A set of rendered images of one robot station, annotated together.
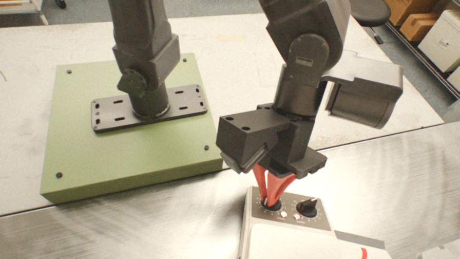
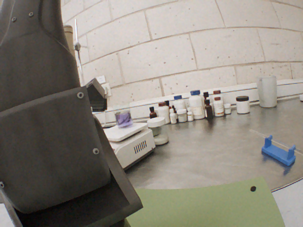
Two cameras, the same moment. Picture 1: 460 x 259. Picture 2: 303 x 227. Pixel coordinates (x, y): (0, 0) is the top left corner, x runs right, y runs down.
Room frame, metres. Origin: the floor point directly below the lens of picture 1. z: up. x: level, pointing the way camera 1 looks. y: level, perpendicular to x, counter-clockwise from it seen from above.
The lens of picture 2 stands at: (0.28, 0.25, 1.09)
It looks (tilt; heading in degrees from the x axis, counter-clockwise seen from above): 11 degrees down; 223
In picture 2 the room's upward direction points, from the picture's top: 12 degrees counter-clockwise
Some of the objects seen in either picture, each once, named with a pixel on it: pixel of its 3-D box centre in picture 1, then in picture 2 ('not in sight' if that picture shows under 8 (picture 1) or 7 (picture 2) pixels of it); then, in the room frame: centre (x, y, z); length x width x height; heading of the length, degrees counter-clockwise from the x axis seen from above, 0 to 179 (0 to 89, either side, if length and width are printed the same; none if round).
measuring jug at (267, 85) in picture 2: not in sight; (266, 91); (-0.53, 0.30, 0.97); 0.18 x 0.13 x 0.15; 150
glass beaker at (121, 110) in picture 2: not in sight; (123, 114); (0.02, -0.10, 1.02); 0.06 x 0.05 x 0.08; 112
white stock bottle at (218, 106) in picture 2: not in sight; (218, 106); (-0.38, 0.05, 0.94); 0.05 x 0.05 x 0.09
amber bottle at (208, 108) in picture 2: not in sight; (208, 109); (-0.35, 0.01, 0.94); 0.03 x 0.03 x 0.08
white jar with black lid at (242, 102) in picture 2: not in sight; (243, 104); (-0.43, 0.17, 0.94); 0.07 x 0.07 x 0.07
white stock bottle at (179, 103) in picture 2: not in sight; (179, 106); (-0.35, -0.14, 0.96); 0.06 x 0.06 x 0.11
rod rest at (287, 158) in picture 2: not in sight; (279, 148); (-0.04, 0.30, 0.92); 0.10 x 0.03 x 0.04; 47
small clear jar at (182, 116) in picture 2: not in sight; (182, 115); (-0.30, -0.11, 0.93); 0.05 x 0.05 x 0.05
